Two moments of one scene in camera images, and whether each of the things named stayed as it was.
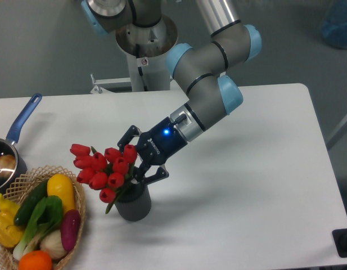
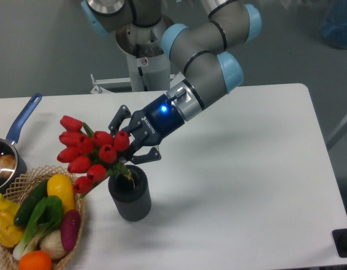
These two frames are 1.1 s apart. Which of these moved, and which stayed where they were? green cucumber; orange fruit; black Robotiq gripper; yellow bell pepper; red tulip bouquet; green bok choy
Moved: black Robotiq gripper; red tulip bouquet
Stayed: green cucumber; yellow bell pepper; orange fruit; green bok choy
